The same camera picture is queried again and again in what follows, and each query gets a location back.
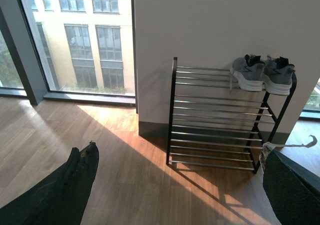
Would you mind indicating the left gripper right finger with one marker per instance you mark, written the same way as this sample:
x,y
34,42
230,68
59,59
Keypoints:
x,y
292,190

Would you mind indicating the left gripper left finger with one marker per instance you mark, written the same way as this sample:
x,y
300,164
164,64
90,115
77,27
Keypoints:
x,y
61,197

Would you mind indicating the grey knit sneaker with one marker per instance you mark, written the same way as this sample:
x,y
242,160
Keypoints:
x,y
248,71
277,75

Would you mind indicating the black metal shoe rack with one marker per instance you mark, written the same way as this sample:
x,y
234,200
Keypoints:
x,y
214,123

